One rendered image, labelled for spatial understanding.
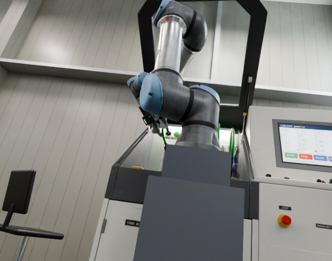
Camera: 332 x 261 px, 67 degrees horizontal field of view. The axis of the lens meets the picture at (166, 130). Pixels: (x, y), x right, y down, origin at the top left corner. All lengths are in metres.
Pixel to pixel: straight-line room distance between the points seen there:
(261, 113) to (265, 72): 2.87
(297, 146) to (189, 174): 1.04
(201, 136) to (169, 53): 0.31
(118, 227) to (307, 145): 1.12
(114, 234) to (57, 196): 2.72
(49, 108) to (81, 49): 1.24
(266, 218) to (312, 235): 0.18
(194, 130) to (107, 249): 0.71
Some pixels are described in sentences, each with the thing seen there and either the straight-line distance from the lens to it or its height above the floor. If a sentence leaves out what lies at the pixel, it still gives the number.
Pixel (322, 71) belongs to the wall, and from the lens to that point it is 4.96.
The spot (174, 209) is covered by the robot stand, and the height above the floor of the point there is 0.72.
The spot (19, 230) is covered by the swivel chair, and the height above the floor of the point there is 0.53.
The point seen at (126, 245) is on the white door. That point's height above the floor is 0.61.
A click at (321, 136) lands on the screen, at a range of 1.72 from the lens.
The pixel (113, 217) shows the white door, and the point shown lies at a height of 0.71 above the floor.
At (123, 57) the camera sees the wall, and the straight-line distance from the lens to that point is 4.64.
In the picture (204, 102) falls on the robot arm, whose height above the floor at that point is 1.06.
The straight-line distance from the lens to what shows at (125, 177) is 1.25.
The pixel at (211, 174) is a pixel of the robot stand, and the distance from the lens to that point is 0.68.
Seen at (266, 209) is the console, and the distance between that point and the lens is 1.19.
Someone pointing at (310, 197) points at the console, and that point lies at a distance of 1.25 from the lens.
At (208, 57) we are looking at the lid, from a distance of 1.67.
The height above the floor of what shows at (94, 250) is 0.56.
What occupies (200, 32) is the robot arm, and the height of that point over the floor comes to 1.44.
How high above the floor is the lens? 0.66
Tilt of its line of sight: 23 degrees up
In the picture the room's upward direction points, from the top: 9 degrees clockwise
